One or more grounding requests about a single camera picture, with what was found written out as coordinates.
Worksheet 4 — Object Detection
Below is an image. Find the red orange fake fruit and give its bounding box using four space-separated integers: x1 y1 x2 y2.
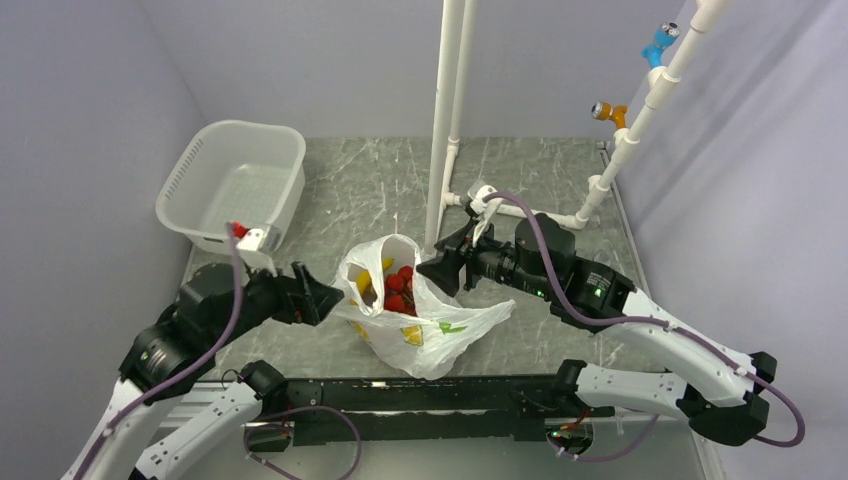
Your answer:
397 266 415 288

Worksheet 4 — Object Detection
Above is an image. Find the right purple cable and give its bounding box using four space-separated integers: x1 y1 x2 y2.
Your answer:
480 190 807 464

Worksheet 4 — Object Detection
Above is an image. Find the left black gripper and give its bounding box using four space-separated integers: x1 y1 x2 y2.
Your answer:
211 253 345 347

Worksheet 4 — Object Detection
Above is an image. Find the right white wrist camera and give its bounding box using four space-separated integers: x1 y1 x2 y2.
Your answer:
468 180 503 246

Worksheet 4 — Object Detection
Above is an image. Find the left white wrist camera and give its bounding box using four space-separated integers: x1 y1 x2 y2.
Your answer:
231 222 283 276

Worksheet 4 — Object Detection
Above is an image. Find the white plastic bag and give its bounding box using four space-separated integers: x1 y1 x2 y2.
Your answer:
334 234 516 380

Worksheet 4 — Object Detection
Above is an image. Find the yellow fake fruit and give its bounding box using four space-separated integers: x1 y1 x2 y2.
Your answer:
355 258 394 296

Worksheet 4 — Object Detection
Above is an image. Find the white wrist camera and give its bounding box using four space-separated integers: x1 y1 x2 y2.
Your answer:
231 222 283 276
468 180 503 246

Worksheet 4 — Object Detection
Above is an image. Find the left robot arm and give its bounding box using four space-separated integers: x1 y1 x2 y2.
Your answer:
64 259 344 479

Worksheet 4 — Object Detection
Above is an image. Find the white PVC pipe frame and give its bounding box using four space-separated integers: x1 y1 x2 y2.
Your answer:
424 1 729 245

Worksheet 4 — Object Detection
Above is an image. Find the white plastic basin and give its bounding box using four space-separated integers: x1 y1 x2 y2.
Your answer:
155 120 306 255

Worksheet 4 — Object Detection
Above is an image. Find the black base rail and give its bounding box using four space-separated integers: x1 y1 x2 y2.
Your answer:
247 374 614 453

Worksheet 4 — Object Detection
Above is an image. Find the orange nozzle on pipe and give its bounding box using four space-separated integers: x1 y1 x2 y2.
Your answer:
591 101 628 129

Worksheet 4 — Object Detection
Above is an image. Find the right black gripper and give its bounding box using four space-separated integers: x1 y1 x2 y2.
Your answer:
414 215 549 297

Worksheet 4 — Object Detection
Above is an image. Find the blue nozzle on pipe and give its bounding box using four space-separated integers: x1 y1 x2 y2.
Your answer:
641 22 680 69

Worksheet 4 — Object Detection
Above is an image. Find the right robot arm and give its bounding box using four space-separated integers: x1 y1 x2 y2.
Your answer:
416 214 777 446

